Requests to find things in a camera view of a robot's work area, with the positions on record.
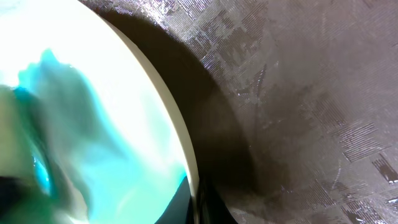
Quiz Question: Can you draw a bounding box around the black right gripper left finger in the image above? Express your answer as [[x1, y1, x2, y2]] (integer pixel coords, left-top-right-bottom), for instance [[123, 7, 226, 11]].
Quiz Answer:
[[155, 177, 194, 224]]

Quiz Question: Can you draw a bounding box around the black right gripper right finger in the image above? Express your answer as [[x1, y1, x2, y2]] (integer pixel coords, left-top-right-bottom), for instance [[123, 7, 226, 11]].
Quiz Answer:
[[198, 180, 238, 224]]

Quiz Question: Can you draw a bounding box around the white plate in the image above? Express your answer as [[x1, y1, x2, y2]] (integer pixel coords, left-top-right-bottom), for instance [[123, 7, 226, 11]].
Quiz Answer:
[[1, 1, 199, 223]]

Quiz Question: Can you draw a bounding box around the green sponge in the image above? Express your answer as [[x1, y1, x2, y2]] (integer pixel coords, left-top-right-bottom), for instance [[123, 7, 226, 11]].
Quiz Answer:
[[0, 83, 91, 224]]

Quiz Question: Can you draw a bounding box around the dark grey serving tray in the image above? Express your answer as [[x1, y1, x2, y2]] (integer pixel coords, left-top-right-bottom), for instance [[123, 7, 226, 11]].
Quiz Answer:
[[85, 0, 397, 223]]

